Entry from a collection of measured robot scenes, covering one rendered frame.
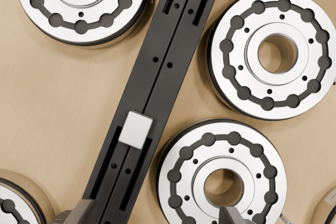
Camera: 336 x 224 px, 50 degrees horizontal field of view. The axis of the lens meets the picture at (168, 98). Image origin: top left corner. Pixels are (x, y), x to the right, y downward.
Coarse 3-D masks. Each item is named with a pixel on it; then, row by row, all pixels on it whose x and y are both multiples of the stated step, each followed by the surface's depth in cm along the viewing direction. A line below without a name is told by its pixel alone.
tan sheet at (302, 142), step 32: (224, 0) 31; (320, 0) 31; (192, 64) 31; (192, 96) 31; (256, 128) 31; (288, 128) 31; (320, 128) 31; (288, 160) 31; (320, 160) 31; (288, 192) 31; (320, 192) 31
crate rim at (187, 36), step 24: (192, 0) 21; (192, 24) 21; (168, 48) 21; (192, 48) 21; (168, 72) 21; (168, 96) 21; (144, 144) 22; (144, 168) 21; (120, 192) 21; (120, 216) 21
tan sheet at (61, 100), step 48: (0, 0) 30; (0, 48) 30; (48, 48) 31; (0, 96) 31; (48, 96) 31; (96, 96) 31; (0, 144) 31; (48, 144) 31; (96, 144) 31; (48, 192) 31
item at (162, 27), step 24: (168, 0) 22; (168, 24) 21; (144, 48) 21; (144, 72) 21; (144, 96) 21; (120, 120) 21; (120, 144) 21; (96, 168) 21; (120, 168) 21; (96, 192) 22; (96, 216) 21
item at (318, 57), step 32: (256, 0) 28; (288, 0) 28; (224, 32) 28; (320, 32) 28; (224, 64) 28; (320, 64) 28; (224, 96) 28; (256, 96) 28; (288, 96) 28; (320, 96) 28
